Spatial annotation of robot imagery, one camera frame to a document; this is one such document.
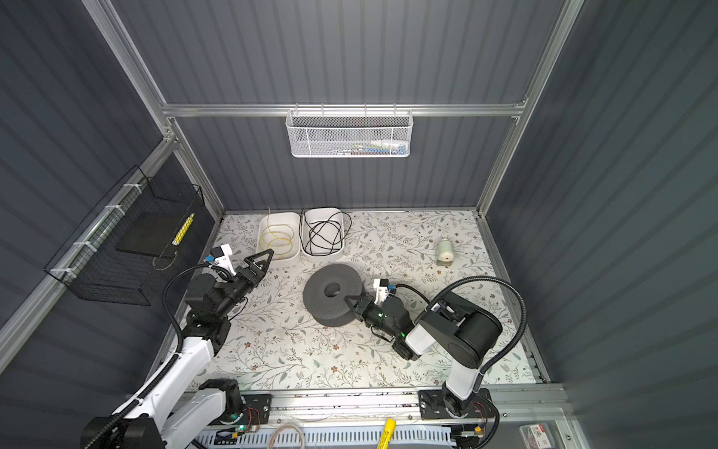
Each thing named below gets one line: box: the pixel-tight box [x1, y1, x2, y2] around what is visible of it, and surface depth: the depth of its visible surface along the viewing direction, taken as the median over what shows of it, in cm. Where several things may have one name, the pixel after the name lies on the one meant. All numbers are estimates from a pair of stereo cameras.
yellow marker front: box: [376, 418, 398, 449], surface depth 70 cm
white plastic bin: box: [301, 207, 345, 259], surface depth 115 cm
